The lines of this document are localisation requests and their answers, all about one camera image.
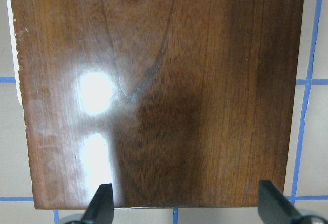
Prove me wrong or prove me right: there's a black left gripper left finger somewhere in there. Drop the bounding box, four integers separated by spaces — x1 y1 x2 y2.
81 184 114 224

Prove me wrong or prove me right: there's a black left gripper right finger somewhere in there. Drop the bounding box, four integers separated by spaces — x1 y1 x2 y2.
258 180 309 224

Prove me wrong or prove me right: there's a dark brown wooden drawer cabinet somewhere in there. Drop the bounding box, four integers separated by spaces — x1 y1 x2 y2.
10 0 304 209

